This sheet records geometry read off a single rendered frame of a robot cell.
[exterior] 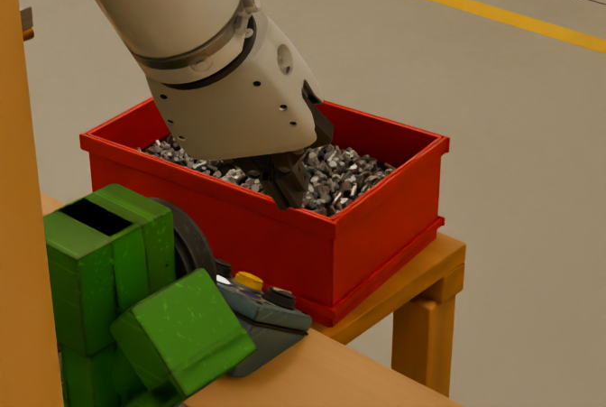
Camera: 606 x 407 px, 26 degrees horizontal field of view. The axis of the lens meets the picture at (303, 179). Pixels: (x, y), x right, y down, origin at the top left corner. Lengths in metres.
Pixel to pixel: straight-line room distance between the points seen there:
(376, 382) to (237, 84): 0.30
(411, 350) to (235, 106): 0.63
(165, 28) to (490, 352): 1.88
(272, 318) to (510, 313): 1.71
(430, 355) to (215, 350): 0.76
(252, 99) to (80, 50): 3.07
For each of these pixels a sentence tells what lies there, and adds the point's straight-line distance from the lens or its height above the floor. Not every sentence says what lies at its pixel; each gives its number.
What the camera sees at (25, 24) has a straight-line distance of 1.12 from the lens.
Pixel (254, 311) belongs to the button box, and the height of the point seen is 0.95.
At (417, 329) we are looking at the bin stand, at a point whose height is 0.71.
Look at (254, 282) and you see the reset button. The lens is 1.08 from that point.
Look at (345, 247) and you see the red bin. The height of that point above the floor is 0.88.
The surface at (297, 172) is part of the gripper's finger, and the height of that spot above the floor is 1.07.
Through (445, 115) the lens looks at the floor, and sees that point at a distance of 3.50.
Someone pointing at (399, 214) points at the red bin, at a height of 0.87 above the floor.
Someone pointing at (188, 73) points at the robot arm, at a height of 1.19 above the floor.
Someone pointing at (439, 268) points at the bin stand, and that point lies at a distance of 1.37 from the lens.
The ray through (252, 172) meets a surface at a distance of 0.94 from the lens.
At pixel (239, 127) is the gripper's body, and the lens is 0.88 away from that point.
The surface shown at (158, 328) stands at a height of 1.14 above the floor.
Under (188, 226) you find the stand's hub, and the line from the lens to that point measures 0.74.
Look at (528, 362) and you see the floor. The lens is 2.59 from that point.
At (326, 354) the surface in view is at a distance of 1.06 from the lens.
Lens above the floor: 1.53
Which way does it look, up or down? 29 degrees down
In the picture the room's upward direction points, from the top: straight up
